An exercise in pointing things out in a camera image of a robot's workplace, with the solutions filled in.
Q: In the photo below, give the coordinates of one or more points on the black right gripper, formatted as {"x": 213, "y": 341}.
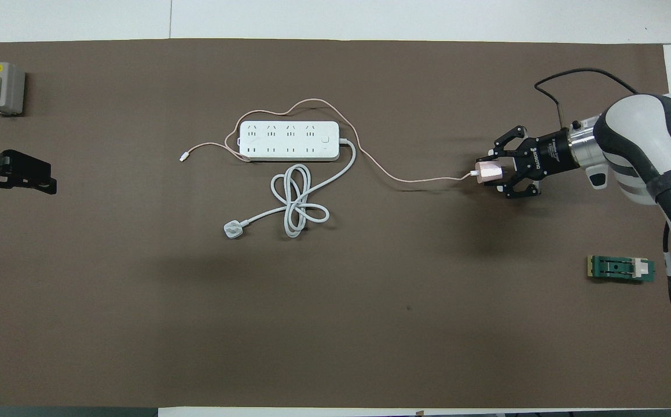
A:
{"x": 549, "y": 153}

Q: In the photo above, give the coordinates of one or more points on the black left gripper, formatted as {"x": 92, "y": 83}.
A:
{"x": 22, "y": 167}

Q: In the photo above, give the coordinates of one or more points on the pink charger plug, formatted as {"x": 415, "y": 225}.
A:
{"x": 488, "y": 172}

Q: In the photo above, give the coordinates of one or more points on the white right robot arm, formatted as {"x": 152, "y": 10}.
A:
{"x": 630, "y": 133}

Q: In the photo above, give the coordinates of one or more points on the white power strip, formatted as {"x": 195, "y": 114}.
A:
{"x": 289, "y": 142}

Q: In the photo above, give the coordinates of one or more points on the green circuit board module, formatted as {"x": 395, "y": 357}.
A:
{"x": 613, "y": 268}

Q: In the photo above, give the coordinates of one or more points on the brown table mat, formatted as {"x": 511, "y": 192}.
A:
{"x": 370, "y": 318}

